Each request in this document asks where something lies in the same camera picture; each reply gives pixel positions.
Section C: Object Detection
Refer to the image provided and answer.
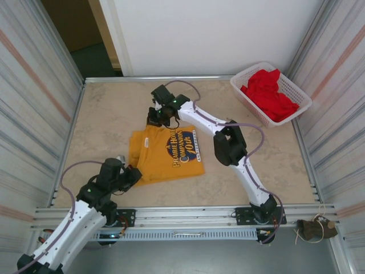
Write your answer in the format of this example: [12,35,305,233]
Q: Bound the yellow t-shirt with blue print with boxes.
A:
[128,124,206,188]

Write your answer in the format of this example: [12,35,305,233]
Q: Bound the white plastic mesh basket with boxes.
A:
[230,61,313,128]

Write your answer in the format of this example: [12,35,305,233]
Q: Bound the red t-shirt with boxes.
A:
[240,68,300,123]

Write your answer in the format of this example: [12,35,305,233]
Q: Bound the aluminium table edge bar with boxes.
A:
[84,75,286,84]

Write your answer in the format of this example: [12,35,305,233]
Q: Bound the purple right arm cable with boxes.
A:
[164,79,287,246]

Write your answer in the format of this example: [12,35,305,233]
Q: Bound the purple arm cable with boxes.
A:
[17,160,126,272]
[164,79,287,246]

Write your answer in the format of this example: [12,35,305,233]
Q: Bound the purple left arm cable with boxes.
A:
[17,160,126,272]

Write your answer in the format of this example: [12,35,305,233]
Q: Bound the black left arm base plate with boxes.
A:
[112,209,136,228]

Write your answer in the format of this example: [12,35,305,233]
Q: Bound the grey slotted cable duct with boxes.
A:
[91,229,259,242]

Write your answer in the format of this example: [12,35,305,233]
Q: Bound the aluminium mounting rail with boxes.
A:
[30,204,342,231]

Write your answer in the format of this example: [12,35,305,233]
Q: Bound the beige wooden door frame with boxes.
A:
[87,0,124,77]

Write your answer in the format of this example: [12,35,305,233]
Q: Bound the orange-handled pliers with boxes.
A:
[36,228,56,245]

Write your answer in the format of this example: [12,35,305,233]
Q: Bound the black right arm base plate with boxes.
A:
[235,207,287,226]

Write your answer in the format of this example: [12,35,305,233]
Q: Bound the brown cloth pouch with string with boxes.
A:
[294,204,339,245]

